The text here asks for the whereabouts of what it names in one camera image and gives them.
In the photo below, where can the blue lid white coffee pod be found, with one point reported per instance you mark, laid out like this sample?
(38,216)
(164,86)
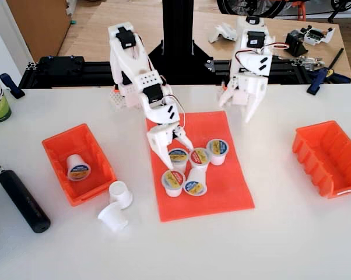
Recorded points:
(77,172)
(218,147)
(195,186)
(179,157)

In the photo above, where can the black aluminium frame post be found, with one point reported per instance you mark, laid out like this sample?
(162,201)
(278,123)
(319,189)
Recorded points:
(178,23)

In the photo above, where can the orange foam mat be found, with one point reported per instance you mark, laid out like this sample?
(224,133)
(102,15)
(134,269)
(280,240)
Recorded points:
(216,198)

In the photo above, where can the black plastic mounting block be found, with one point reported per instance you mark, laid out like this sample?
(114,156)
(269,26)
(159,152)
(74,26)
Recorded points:
(61,65)

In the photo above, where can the orange metal post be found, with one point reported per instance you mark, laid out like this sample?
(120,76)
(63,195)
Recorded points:
(302,10)

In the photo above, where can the orange bin with white label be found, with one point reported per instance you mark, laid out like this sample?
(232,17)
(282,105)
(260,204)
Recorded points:
(338,163)

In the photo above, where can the white printed robot part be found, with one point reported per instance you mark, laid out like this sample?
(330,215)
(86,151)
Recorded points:
(219,33)

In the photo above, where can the orange plastic bin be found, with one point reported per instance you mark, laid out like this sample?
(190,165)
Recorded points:
(88,191)

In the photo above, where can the metal clamp tool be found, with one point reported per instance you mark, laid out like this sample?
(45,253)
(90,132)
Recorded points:
(309,62)

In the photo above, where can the black electric screwdriver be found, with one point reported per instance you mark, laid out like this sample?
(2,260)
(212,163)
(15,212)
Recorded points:
(24,201)

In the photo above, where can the white device with circuit board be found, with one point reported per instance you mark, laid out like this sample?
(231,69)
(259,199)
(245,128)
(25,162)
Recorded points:
(315,36)

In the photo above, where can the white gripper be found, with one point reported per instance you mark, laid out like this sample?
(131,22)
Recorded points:
(255,87)
(159,139)

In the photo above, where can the black printed part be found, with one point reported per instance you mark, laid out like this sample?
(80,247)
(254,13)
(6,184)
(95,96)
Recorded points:
(295,45)

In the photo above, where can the brown wooden cabinet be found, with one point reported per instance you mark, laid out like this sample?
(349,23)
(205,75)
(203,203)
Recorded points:
(38,26)

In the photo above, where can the black bicycle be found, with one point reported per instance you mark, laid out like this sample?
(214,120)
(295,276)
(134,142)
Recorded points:
(225,8)

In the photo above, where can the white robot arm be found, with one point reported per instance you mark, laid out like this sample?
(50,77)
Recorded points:
(242,43)
(129,58)

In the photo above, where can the black aluminium frame rail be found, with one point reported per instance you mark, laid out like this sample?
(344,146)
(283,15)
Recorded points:
(96,73)

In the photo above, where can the red lid white coffee pod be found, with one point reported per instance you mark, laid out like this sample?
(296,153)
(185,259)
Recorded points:
(199,157)
(120,195)
(173,179)

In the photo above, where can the white crumpled sheet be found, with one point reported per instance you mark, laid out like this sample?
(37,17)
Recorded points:
(70,7)

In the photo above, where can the wooden table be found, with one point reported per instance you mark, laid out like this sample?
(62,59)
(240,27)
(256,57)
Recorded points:
(86,43)

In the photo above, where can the small green object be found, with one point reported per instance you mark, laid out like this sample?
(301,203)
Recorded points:
(73,22)

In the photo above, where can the blue bar clamp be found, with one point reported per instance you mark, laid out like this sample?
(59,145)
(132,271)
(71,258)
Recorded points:
(10,86)
(318,80)

